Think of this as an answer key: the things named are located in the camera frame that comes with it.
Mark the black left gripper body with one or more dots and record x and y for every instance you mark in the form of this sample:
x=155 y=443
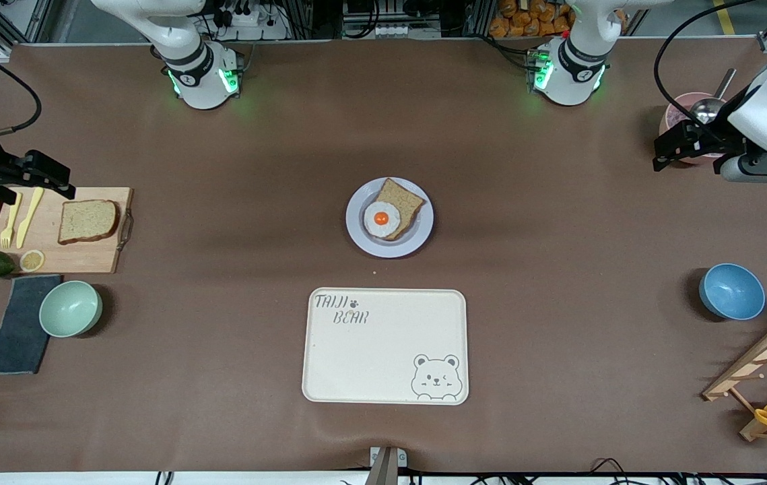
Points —
x=718 y=137

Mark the brown sandwich top bread slice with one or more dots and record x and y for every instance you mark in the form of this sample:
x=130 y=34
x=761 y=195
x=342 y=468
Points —
x=87 y=221

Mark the lavender round plate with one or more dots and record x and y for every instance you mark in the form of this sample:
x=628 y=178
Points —
x=356 y=234

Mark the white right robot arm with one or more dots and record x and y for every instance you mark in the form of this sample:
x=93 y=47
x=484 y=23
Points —
x=188 y=40

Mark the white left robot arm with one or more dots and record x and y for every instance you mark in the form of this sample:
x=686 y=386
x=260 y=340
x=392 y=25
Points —
x=578 y=74

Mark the clear ice cubes pile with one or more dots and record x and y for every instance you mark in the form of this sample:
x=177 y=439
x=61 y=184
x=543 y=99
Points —
x=679 y=118

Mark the metal scoop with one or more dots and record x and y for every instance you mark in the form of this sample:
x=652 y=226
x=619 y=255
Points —
x=710 y=108

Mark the pink bowl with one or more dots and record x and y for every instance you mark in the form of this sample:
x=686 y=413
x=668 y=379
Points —
x=674 y=101

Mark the yellow plastic knife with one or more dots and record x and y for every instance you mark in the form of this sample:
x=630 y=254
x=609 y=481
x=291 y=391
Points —
x=28 y=219

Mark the yellow plastic fork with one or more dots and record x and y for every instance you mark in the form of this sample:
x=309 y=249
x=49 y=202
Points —
x=13 y=215

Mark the wooden cutting board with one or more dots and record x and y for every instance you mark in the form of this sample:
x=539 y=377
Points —
x=80 y=259

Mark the lemon slice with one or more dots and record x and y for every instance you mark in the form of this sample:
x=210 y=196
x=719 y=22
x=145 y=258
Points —
x=31 y=261

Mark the mint green bowl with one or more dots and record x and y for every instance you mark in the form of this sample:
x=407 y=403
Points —
x=70 y=308

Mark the blue bowl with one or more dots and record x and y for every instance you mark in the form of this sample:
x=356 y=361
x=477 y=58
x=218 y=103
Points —
x=732 y=292

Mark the dark grey cloth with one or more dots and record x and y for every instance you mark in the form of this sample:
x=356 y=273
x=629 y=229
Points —
x=19 y=330

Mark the orange bread rolls pile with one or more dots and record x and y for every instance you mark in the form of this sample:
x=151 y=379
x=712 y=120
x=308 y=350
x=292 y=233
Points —
x=524 y=20

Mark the wooden drying rack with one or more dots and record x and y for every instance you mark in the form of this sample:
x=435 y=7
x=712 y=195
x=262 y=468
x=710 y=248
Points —
x=760 y=357

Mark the white power strip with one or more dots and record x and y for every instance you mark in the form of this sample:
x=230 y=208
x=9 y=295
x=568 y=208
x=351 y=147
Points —
x=400 y=31
x=255 y=27

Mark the brown bread slice under egg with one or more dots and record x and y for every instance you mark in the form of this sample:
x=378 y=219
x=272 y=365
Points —
x=402 y=197

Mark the fried egg toy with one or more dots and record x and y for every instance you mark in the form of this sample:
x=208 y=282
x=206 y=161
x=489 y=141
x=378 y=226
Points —
x=381 y=219

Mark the cream bear print tray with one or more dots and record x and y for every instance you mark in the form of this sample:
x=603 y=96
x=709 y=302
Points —
x=383 y=357

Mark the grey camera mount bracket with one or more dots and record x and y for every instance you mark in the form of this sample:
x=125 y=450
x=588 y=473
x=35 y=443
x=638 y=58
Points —
x=383 y=468

